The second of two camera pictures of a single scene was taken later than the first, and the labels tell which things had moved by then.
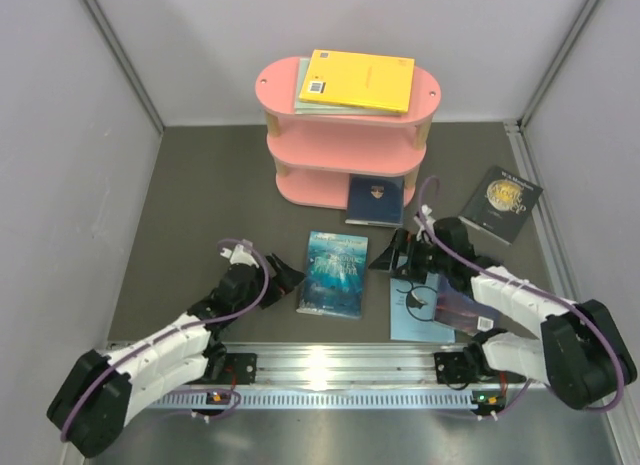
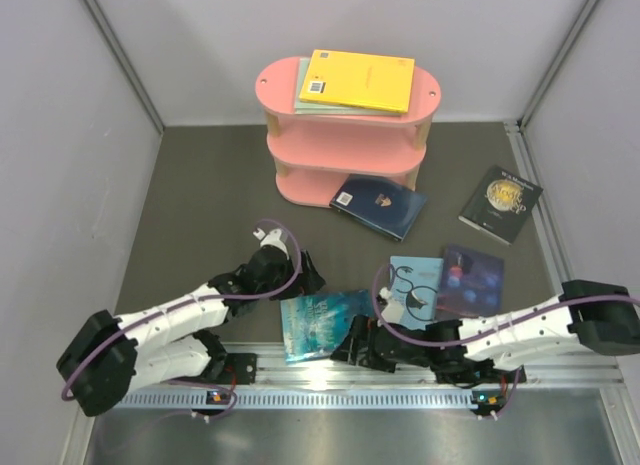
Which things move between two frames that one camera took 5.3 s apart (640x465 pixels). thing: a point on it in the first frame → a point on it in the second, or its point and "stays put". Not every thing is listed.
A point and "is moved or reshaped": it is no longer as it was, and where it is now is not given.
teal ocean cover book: x=334 y=275 → x=314 y=327
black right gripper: x=410 y=269 → x=363 y=326
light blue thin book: x=413 y=309 stays put
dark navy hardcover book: x=375 y=200 is moved or reshaped
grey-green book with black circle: x=307 y=107 stays put
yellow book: x=369 y=81 stays put
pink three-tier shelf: x=316 y=153 stays put
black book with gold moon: x=501 y=205 stays put
